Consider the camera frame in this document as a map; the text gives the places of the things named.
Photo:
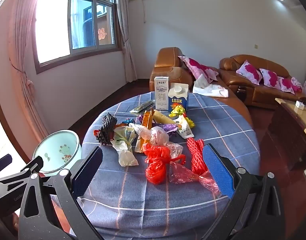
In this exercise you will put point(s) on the red window decal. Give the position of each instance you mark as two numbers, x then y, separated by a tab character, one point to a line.
102	34

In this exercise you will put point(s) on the yellow foil wrapper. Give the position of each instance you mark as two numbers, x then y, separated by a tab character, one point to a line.
178	110

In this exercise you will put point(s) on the brown leather chaise sofa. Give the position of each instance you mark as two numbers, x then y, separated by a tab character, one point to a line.
165	60

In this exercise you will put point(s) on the dark green flat wrapper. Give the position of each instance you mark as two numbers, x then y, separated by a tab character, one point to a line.
143	106

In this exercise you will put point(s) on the wooden glass door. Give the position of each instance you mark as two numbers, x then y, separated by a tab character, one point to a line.
10	132

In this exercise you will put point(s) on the small white box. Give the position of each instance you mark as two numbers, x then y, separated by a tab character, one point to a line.
300	105

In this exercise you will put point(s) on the orange and blue foil wrapper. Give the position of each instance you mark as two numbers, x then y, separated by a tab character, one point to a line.
128	121

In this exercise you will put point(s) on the pink curtain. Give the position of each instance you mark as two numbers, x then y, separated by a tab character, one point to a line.
124	30
25	55

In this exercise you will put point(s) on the wooden coffee table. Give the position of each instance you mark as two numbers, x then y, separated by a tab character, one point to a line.
293	120

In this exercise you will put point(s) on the purple foil wrapper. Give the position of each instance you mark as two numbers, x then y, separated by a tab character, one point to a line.
168	128

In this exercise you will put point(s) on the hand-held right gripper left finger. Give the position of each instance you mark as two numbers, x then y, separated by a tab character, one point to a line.
89	170

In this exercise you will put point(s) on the white milk carton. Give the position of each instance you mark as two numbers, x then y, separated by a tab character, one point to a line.
161	92

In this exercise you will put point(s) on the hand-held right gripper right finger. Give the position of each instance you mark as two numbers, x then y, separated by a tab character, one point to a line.
218	172

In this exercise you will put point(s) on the wood-framed window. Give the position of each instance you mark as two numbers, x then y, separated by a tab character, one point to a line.
85	25

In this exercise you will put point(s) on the clear plastic bag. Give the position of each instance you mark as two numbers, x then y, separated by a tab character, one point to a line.
158	135

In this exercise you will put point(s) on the pale green cartoon bin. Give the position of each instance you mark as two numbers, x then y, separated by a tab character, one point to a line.
58	150

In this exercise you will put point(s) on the green and white plastic bag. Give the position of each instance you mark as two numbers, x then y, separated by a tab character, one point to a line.
123	140

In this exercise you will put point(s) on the blue plaid tablecloth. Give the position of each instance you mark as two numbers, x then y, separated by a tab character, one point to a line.
218	120

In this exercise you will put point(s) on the beige sponge bar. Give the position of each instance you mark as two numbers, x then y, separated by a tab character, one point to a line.
163	118

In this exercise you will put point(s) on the red plastic bag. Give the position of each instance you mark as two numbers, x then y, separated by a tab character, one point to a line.
155	172

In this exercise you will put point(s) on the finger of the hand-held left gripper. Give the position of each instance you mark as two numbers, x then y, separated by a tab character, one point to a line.
30	166
3	162

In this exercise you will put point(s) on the blue and white juice carton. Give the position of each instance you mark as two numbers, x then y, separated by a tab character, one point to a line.
179	100

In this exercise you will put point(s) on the white orange-print pouch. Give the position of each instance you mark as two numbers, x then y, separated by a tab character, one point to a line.
184	128

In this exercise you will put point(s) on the orange foil packet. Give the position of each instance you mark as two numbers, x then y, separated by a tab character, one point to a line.
146	120

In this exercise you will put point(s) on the pink transparent plastic bag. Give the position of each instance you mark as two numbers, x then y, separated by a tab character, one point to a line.
183	173

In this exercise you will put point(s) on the pink floral pillow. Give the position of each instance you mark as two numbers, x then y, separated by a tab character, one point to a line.
285	85
195	66
268	77
249	71
296	85

